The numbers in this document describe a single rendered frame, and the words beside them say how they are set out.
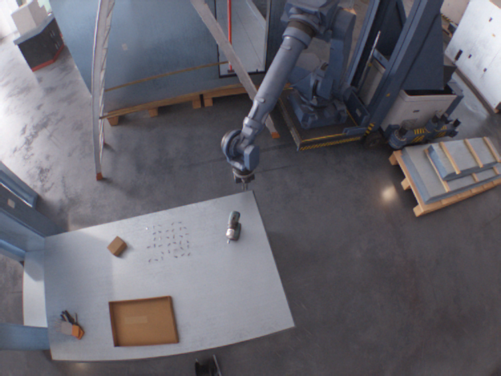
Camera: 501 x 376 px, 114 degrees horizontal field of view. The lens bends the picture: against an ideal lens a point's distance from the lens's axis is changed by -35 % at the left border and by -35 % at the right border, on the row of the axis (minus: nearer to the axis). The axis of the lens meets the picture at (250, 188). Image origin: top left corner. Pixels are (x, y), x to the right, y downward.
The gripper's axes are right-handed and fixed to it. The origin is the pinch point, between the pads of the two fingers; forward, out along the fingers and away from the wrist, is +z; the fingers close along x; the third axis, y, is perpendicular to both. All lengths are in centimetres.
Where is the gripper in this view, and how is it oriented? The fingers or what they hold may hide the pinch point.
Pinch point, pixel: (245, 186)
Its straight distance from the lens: 172.9
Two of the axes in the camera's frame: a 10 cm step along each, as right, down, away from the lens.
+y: -2.7, -7.5, 6.1
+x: -9.6, 2.2, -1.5
